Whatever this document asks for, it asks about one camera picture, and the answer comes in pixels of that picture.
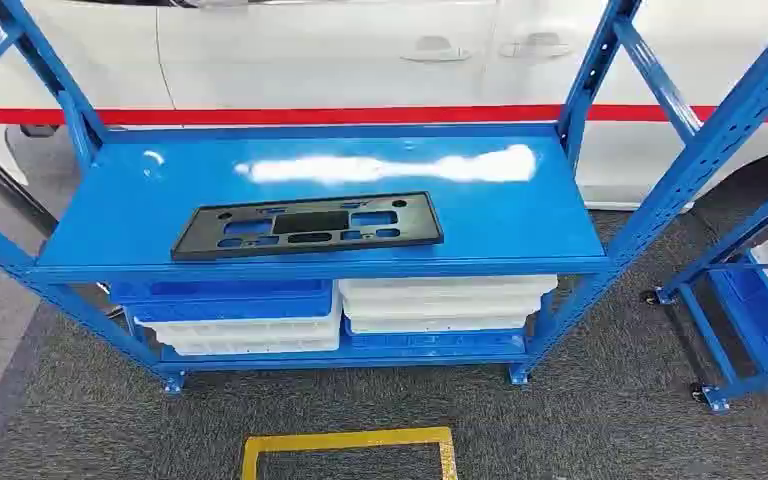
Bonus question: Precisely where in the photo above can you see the blue metal shelf rack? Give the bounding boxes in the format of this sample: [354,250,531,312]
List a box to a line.
[0,0,768,397]
[642,168,768,416]

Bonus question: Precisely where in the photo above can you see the blue plastic crate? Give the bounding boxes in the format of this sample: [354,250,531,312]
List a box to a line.
[108,278,335,325]
[342,317,528,360]
[707,254,768,392]

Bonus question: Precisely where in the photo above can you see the black plastic plate frame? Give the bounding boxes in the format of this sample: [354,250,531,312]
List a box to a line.
[170,191,446,263]

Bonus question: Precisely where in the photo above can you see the white car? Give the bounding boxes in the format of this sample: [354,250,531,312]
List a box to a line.
[0,0,768,248]

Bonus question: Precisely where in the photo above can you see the red barrier belt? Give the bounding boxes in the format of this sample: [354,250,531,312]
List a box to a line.
[0,103,768,127]

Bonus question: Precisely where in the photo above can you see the yellow tape floor square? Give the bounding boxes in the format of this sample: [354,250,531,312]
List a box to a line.
[240,426,459,480]

